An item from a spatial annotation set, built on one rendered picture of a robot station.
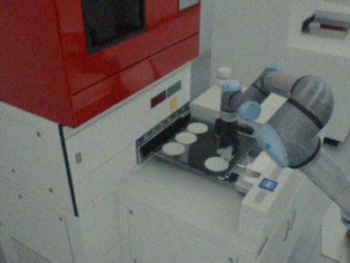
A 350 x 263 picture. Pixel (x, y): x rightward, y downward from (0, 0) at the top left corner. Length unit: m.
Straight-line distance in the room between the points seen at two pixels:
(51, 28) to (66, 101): 0.22
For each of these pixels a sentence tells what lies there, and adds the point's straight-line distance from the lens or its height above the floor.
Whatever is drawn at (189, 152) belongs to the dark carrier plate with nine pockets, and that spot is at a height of 0.90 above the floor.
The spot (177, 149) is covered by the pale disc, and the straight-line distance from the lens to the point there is 1.68.
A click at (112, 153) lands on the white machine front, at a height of 1.00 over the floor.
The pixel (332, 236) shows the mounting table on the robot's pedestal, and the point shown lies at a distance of 1.51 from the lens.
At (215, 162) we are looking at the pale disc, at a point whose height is 0.90.
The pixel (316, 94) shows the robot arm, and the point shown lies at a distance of 0.99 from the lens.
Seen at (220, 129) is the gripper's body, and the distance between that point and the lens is 1.51.
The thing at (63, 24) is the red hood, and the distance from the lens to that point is 1.12.
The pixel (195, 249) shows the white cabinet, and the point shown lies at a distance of 1.51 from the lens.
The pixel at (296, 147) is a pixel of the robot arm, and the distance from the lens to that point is 0.98.
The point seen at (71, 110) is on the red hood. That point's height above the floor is 1.29.
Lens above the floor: 1.84
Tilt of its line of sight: 31 degrees down
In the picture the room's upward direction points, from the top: straight up
